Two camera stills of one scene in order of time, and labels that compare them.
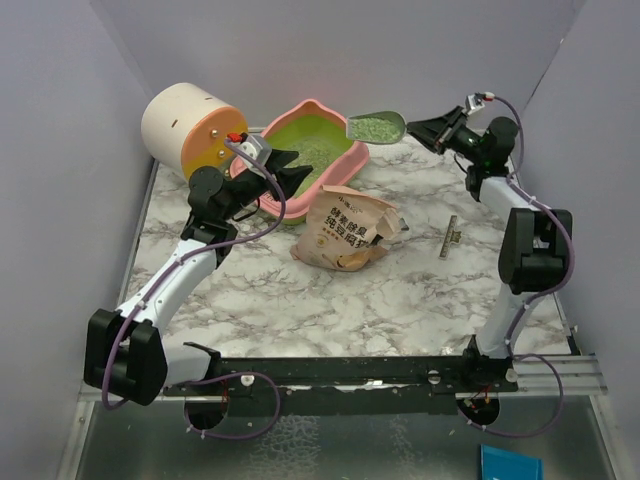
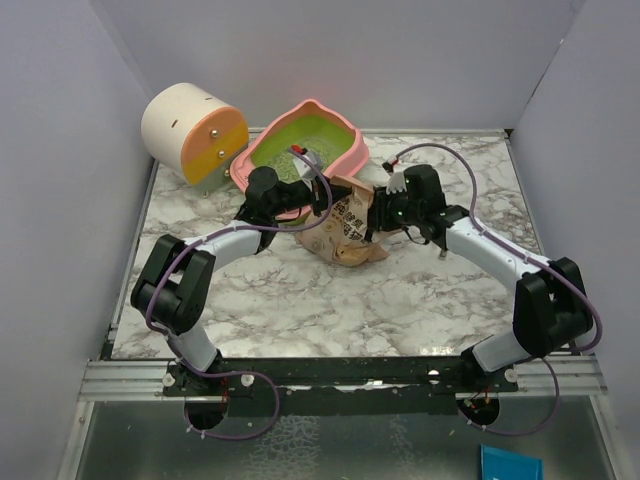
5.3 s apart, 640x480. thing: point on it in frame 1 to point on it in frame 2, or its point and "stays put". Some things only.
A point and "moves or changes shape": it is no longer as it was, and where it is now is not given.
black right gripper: [430, 132] to [377, 215]
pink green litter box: [320, 136] stays put
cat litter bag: [346, 230] moves or changes shape
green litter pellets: [372, 129] to [329, 141]
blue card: [502, 464] stays put
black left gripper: [290, 177] to [319, 195]
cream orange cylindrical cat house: [185, 126] stays put
